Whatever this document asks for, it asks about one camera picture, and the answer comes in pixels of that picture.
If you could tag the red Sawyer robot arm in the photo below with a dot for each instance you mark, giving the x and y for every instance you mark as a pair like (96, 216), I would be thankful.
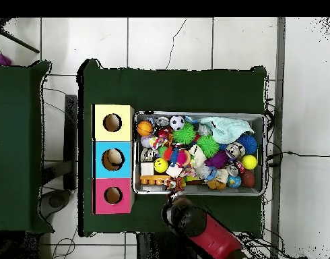
(216, 240)

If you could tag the silver mesh bin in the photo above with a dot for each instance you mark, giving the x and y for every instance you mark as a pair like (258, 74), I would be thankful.
(208, 192)

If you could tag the wooden box with three holes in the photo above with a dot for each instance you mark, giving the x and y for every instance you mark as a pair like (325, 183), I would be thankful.
(100, 135)

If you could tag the orange tiger plush toy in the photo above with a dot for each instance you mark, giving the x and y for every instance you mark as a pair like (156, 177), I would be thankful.
(174, 184)

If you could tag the yellow smiley face ball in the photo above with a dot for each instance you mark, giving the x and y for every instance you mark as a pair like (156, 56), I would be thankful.
(161, 165)

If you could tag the green spiky ball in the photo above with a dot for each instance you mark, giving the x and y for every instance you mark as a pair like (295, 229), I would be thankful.
(184, 133)
(208, 145)

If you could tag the black and white soccer ball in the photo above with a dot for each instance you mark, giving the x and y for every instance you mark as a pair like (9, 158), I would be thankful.
(177, 122)

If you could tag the plain yellow ball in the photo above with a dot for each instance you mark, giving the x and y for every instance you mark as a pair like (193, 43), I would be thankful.
(249, 162)

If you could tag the orange basketball toy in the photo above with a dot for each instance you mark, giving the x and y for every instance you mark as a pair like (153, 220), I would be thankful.
(145, 128)

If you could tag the silver soda can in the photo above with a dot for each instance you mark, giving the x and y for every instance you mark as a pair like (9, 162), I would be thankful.
(162, 121)

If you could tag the mint green cloth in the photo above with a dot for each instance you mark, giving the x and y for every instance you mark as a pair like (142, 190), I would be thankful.
(224, 129)

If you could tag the blue spiky ball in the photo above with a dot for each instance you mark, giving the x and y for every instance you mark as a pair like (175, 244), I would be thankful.
(248, 143)

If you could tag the gray round base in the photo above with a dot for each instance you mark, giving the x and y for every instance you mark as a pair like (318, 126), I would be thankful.
(56, 201)

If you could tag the black flat panel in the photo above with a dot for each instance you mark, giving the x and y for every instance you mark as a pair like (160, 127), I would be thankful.
(70, 135)

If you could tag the black rod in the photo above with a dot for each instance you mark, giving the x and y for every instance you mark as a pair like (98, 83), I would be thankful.
(22, 43)

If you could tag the purple object on floor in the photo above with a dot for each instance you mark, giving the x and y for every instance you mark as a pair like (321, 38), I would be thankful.
(2, 59)

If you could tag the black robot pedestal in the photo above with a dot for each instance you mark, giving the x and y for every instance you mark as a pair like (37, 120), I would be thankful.
(159, 248)

